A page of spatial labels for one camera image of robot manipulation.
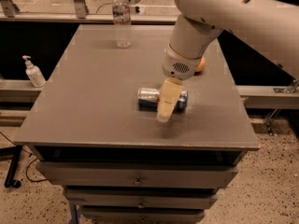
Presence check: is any grey drawer cabinet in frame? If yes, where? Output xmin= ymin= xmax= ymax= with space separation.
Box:
xmin=13 ymin=24 xmax=260 ymax=224

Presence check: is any Red Bull can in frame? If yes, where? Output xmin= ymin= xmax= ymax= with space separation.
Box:
xmin=137 ymin=88 xmax=188 ymax=111

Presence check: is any white pump dispenser bottle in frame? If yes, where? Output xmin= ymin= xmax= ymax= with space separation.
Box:
xmin=22 ymin=55 xmax=46 ymax=88

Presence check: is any black stand leg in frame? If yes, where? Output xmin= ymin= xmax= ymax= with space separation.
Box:
xmin=0 ymin=147 xmax=21 ymax=189

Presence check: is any clear plastic water bottle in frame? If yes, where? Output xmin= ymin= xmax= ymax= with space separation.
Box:
xmin=112 ymin=0 xmax=132 ymax=49

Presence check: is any orange fruit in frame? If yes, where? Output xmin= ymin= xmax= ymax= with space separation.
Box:
xmin=195 ymin=56 xmax=206 ymax=73

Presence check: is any grey drawer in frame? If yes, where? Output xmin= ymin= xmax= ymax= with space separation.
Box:
xmin=36 ymin=161 xmax=238 ymax=189
xmin=64 ymin=188 xmax=217 ymax=209
xmin=81 ymin=206 xmax=205 ymax=223

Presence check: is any metal bracket on ledge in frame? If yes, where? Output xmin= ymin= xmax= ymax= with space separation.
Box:
xmin=274 ymin=79 xmax=299 ymax=93

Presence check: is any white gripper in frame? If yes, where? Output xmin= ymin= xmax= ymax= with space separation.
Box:
xmin=157 ymin=45 xmax=202 ymax=122

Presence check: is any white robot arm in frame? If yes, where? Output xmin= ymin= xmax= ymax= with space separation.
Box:
xmin=157 ymin=0 xmax=299 ymax=122

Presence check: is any middle grey drawer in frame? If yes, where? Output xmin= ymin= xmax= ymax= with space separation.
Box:
xmin=64 ymin=188 xmax=217 ymax=209

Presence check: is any grey metal railing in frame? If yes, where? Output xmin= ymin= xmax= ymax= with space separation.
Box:
xmin=0 ymin=0 xmax=299 ymax=26

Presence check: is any black floor cable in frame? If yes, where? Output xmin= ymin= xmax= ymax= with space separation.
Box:
xmin=0 ymin=131 xmax=48 ymax=184

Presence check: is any top grey drawer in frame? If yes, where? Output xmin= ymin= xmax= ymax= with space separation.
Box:
xmin=36 ymin=161 xmax=238 ymax=189

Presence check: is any bottom grey drawer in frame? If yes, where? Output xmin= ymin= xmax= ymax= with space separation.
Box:
xmin=81 ymin=206 xmax=205 ymax=223

